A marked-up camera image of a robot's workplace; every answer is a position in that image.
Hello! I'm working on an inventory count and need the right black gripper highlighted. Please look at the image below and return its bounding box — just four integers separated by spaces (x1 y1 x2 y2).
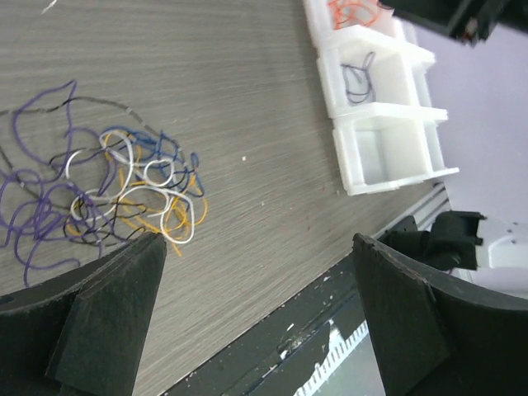
379 0 527 44

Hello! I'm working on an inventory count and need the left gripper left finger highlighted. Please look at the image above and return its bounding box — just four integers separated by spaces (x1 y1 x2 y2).
1 233 167 395

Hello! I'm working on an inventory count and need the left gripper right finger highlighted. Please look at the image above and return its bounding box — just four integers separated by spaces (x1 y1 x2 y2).
352 233 527 395

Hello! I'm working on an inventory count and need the orange cable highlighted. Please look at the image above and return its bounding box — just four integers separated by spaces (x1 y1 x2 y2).
328 0 393 31

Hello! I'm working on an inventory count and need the dark blue cable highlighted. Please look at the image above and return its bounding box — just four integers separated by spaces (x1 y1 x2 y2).
340 51 377 106

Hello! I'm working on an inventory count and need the coloured cable pile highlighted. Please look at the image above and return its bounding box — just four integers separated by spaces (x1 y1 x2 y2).
0 79 210 288

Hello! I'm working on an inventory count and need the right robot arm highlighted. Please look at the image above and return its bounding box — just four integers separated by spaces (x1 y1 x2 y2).
387 1 527 297

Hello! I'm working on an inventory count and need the white compartment organizer tray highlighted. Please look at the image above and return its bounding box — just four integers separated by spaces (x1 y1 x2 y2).
304 1 459 196

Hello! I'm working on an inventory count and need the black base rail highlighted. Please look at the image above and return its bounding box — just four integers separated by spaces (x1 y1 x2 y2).
164 255 368 396

